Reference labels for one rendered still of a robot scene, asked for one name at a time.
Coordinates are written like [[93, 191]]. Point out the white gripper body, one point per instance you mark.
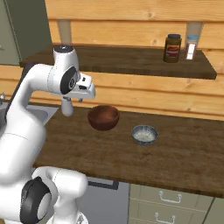
[[84, 93]]

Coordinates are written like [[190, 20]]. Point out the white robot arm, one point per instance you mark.
[[20, 140]]

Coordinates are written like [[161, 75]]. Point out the brown wooden bowl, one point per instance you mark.
[[103, 118]]

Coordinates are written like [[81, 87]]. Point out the small grey blue bowl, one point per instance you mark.
[[144, 135]]

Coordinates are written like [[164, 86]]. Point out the steel sink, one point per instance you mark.
[[43, 115]]

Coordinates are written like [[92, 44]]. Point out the grey tap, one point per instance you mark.
[[2, 97]]

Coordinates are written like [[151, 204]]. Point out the dark brown jar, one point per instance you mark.
[[172, 49]]

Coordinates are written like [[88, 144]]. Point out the grey dishwasher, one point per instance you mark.
[[108, 204]]

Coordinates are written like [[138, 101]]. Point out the beige drawer front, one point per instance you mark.
[[143, 213], [145, 194]]

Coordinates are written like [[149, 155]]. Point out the white shaker with blue lid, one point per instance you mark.
[[191, 48]]

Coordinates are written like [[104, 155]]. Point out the dark wooden wall shelf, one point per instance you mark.
[[131, 61]]

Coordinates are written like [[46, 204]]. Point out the grey shelf bracket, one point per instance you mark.
[[64, 32], [196, 29]]

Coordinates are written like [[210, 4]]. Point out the grey green wall cabinet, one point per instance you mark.
[[26, 29]]

